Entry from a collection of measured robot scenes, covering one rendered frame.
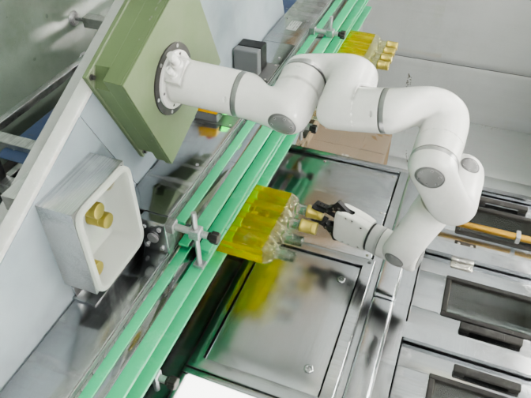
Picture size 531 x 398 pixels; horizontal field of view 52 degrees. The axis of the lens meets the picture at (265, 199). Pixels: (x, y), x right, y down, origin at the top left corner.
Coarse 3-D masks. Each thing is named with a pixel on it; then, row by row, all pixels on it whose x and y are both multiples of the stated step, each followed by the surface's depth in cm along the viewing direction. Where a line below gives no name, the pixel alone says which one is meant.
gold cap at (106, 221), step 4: (104, 212) 111; (108, 212) 111; (104, 216) 110; (108, 216) 111; (112, 216) 112; (88, 220) 111; (92, 220) 110; (96, 220) 110; (100, 220) 110; (104, 220) 110; (108, 220) 111; (112, 220) 113; (92, 224) 111; (96, 224) 111; (100, 224) 110; (104, 224) 110; (108, 224) 111
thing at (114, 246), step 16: (112, 176) 104; (128, 176) 109; (96, 192) 101; (112, 192) 114; (128, 192) 112; (80, 208) 98; (112, 208) 117; (128, 208) 116; (80, 224) 97; (112, 224) 121; (128, 224) 119; (80, 240) 100; (96, 240) 117; (112, 240) 120; (128, 240) 121; (96, 256) 117; (112, 256) 117; (128, 256) 117; (96, 272) 106; (112, 272) 114; (96, 288) 109
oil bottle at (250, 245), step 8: (232, 232) 136; (240, 232) 136; (248, 232) 136; (256, 232) 136; (224, 240) 135; (232, 240) 134; (240, 240) 134; (248, 240) 134; (256, 240) 134; (264, 240) 134; (272, 240) 134; (224, 248) 137; (232, 248) 136; (240, 248) 135; (248, 248) 133; (256, 248) 133; (264, 248) 132; (272, 248) 133; (240, 256) 136; (248, 256) 135; (256, 256) 134; (264, 256) 133; (272, 256) 133
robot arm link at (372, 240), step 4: (376, 224) 137; (376, 228) 136; (380, 228) 136; (384, 228) 136; (372, 232) 135; (376, 232) 135; (380, 232) 135; (368, 236) 135; (372, 236) 135; (376, 236) 135; (380, 236) 134; (368, 240) 135; (372, 240) 135; (376, 240) 134; (368, 244) 136; (372, 244) 135; (376, 244) 134; (368, 248) 136; (372, 248) 135; (372, 252) 136
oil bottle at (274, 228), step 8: (240, 216) 141; (248, 216) 141; (256, 216) 141; (232, 224) 139; (240, 224) 138; (248, 224) 138; (256, 224) 138; (264, 224) 138; (272, 224) 138; (280, 224) 139; (264, 232) 137; (272, 232) 136; (280, 232) 137; (280, 240) 137
